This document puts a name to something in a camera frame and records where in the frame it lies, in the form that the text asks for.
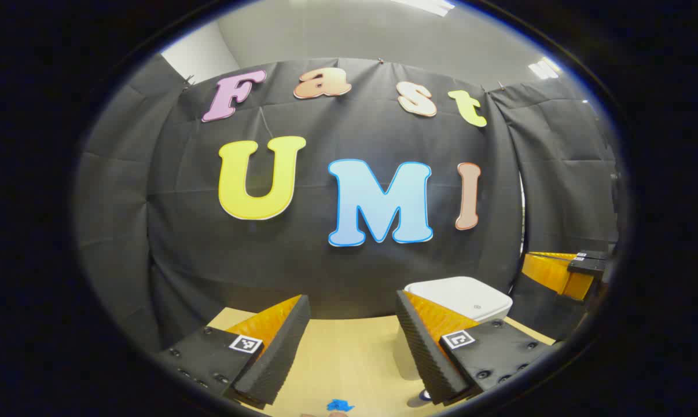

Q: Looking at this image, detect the white desktop garbage bin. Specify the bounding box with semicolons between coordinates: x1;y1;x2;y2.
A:
392;276;513;381

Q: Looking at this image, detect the ceiling light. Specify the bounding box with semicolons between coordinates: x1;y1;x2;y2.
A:
528;58;561;80
392;0;455;16

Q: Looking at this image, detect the wooden desktop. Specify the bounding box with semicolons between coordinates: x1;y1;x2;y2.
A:
205;307;557;417

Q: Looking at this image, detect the black backdrop cloth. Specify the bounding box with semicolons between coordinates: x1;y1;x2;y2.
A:
74;55;622;354

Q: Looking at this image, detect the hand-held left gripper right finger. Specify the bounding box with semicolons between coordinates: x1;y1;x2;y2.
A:
395;290;558;406

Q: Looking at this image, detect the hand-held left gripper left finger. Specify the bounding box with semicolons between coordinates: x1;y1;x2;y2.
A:
152;294;312;411

